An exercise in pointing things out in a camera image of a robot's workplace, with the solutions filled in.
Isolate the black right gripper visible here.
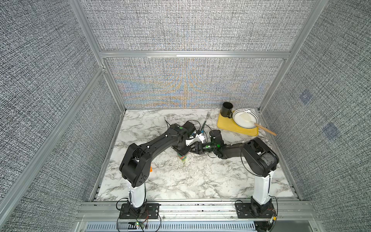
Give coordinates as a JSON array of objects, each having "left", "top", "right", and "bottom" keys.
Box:
[{"left": 189, "top": 142, "right": 216, "bottom": 154}]

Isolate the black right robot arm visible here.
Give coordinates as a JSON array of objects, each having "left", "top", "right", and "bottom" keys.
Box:
[{"left": 186, "top": 130, "right": 279, "bottom": 214}]

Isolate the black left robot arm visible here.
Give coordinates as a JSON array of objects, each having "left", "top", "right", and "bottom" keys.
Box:
[{"left": 119, "top": 121, "right": 196, "bottom": 208}]

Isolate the black mug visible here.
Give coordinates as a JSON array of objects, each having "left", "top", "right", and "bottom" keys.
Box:
[{"left": 220, "top": 102, "right": 233, "bottom": 119}]

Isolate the white patterned bowl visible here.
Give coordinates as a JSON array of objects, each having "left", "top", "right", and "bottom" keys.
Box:
[{"left": 232, "top": 109, "right": 260, "bottom": 129}]

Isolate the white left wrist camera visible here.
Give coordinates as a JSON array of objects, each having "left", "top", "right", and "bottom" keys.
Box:
[{"left": 185, "top": 136, "right": 200, "bottom": 146}]

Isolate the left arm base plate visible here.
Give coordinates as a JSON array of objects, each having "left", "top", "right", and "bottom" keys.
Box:
[{"left": 119, "top": 203, "right": 160, "bottom": 219}]

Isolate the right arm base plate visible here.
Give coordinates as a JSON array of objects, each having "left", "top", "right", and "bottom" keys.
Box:
[{"left": 235, "top": 201, "right": 276, "bottom": 219}]

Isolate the aluminium front rail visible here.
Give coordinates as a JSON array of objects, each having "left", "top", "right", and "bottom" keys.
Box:
[{"left": 74, "top": 198, "right": 319, "bottom": 222}]

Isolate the aluminium frame corner post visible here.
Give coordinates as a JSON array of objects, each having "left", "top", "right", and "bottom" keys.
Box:
[{"left": 69, "top": 0, "right": 126, "bottom": 113}]

